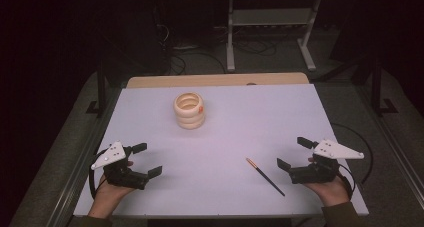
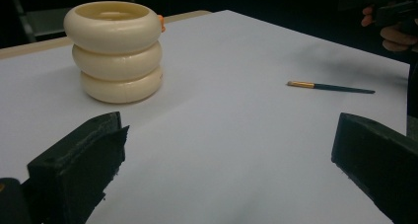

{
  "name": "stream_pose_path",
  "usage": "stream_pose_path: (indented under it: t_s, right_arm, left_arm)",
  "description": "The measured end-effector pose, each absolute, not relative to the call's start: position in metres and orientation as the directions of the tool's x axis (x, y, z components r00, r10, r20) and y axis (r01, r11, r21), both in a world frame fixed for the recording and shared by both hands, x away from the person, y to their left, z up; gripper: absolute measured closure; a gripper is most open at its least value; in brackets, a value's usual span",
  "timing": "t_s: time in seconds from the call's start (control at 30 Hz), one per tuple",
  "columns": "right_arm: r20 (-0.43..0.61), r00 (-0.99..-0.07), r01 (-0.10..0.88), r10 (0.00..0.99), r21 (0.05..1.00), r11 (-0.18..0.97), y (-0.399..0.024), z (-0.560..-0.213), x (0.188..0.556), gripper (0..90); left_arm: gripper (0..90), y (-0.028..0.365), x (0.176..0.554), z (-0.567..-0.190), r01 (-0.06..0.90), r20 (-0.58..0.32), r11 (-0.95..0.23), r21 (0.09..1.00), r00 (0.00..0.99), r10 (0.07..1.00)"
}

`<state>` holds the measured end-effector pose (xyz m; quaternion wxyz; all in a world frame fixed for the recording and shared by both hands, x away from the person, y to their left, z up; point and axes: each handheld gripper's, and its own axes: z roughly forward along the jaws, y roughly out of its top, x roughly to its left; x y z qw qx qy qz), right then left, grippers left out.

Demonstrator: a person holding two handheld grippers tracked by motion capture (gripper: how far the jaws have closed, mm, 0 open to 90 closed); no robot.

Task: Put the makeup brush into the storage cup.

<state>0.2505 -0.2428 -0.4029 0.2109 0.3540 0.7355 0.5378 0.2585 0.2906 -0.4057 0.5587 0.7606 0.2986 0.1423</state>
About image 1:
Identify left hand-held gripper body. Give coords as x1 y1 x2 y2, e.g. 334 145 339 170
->
90 141 150 191

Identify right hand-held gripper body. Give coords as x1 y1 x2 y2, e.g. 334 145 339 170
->
288 139 365 185

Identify cream ringed brush holder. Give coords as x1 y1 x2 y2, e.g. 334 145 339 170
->
172 91 206 131

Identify person's right hand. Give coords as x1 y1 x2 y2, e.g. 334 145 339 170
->
302 156 351 208

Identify person's left hand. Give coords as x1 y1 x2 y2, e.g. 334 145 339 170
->
87 159 135 220

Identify black metal stand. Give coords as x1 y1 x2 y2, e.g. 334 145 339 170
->
370 57 400 117
85 58 108 117

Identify white table mat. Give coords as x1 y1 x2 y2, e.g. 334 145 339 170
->
73 83 370 218

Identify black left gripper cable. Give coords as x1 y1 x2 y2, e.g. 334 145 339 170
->
88 149 108 200

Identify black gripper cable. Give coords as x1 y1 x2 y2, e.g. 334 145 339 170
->
88 149 108 200
329 122 374 202

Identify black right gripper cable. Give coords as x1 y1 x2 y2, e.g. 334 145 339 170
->
329 122 374 202

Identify black floor cables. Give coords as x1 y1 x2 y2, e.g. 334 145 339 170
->
169 41 228 75

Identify white metal desk frame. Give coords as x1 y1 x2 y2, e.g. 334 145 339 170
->
225 0 323 73

